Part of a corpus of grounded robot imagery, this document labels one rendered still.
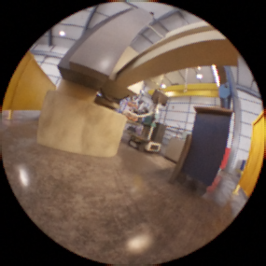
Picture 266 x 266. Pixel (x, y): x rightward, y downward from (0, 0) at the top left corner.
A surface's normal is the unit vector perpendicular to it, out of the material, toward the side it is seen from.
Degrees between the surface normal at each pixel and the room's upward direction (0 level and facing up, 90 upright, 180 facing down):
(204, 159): 90
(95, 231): 0
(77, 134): 90
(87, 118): 90
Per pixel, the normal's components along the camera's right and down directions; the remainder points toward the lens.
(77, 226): 0.30, -0.95
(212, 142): -0.81, -0.24
